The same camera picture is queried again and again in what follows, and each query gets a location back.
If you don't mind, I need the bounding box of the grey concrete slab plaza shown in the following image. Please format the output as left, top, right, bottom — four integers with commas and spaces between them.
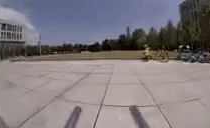
0, 59, 210, 128

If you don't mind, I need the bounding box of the distant tall tower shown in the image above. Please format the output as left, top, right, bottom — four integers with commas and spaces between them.
126, 26, 131, 37

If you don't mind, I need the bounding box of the person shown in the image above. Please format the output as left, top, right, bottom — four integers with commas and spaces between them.
141, 44, 153, 62

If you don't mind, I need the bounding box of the yellow bicycle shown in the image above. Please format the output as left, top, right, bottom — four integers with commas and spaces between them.
155, 48, 170, 63

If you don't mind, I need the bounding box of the robot's own part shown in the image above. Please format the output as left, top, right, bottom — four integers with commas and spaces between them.
63, 105, 83, 128
128, 105, 151, 128

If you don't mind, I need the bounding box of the row of trees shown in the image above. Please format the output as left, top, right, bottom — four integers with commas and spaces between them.
24, 1, 210, 56

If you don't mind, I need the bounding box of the pole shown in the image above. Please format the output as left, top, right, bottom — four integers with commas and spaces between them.
38, 34, 43, 56

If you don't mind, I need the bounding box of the row of parked bicycles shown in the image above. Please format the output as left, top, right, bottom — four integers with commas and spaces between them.
175, 46, 210, 64

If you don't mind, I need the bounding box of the white curved building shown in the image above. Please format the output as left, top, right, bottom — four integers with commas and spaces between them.
0, 20, 27, 59

